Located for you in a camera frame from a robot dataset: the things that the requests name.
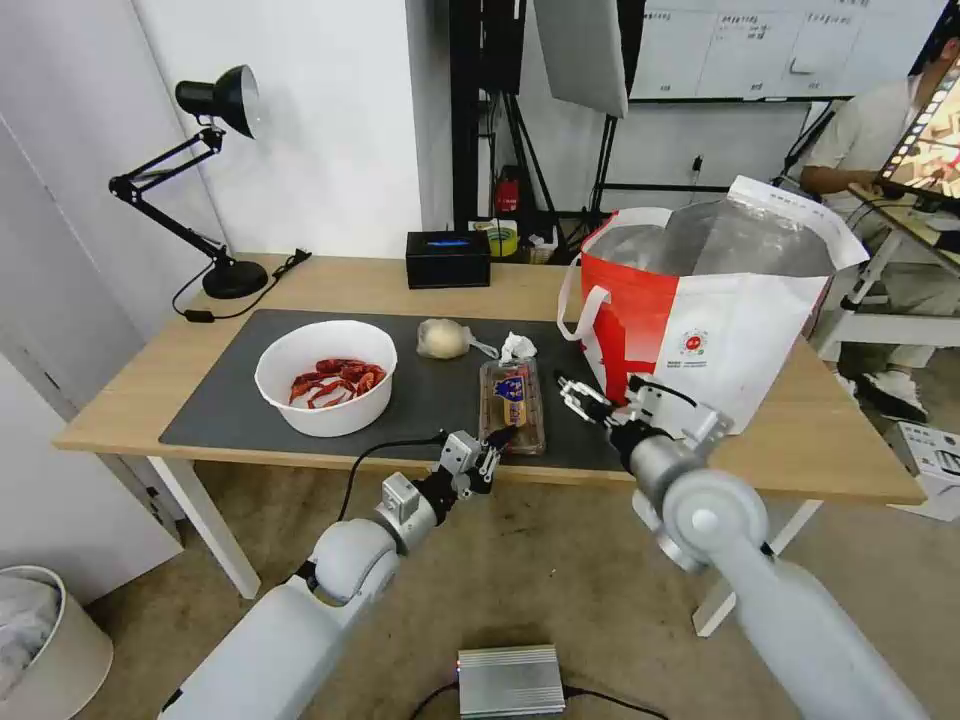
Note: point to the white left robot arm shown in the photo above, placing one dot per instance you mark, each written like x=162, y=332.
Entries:
x=300, y=637

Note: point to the black light stand tripod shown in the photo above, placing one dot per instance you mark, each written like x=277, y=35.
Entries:
x=534, y=165

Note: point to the red crayfish shells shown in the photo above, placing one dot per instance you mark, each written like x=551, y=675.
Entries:
x=337, y=379

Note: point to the red and white takeout bag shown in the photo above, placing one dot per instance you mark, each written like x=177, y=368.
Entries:
x=720, y=337

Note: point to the red fire extinguisher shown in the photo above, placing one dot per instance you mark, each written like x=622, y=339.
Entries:
x=510, y=195

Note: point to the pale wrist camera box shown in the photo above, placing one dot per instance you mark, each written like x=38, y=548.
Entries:
x=459, y=451
x=651, y=405

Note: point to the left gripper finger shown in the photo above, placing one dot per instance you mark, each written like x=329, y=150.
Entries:
x=501, y=440
x=487, y=471

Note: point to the grey photo softbox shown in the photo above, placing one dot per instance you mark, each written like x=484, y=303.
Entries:
x=581, y=52

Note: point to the clear plastic snack box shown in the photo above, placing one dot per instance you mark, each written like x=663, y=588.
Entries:
x=513, y=397

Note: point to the white whiteboard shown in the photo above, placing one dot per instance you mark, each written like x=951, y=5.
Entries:
x=750, y=45

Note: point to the white trash bin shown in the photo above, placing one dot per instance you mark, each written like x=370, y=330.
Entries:
x=52, y=660

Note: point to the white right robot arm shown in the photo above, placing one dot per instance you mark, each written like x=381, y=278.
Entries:
x=765, y=600

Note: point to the crumpled white tissue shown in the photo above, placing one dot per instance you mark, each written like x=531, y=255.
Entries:
x=517, y=346

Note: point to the white round bowl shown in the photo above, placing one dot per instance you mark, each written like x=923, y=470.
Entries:
x=330, y=345

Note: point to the tablet screen on stand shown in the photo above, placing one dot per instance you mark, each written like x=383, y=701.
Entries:
x=934, y=135

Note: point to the white cardboard box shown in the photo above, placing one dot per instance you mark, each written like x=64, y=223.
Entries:
x=930, y=465

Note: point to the person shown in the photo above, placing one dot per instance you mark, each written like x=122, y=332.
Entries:
x=847, y=142

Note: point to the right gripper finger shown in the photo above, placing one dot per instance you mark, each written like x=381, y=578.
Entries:
x=574, y=399
x=589, y=393

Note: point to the white tilted stand table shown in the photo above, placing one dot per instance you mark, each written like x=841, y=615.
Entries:
x=885, y=307

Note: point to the wooden table with white legs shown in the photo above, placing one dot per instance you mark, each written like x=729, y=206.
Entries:
x=810, y=457

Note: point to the yellow tape roll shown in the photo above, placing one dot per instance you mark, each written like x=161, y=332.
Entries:
x=502, y=238

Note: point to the black tissue box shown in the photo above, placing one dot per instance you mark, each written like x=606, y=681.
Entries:
x=447, y=262

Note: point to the black desk lamp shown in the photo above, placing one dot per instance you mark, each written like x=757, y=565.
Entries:
x=232, y=279

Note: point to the bun in clear plastic bag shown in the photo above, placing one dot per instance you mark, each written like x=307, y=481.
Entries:
x=441, y=339

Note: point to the black desk mat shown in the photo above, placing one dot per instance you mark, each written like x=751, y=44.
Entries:
x=420, y=397

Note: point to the silver power supply box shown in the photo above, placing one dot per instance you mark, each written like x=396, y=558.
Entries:
x=510, y=679

